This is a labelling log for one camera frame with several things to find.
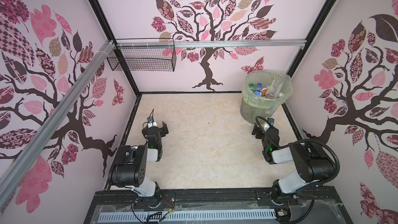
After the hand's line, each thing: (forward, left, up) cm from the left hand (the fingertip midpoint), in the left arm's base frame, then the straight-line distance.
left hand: (156, 124), depth 93 cm
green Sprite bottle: (+21, -61, +13) cm, 66 cm away
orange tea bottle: (+16, -67, +14) cm, 70 cm away
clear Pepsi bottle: (+13, -62, +16) cm, 65 cm away
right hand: (0, -67, +2) cm, 67 cm away
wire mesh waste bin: (+7, -58, +3) cm, 59 cm away
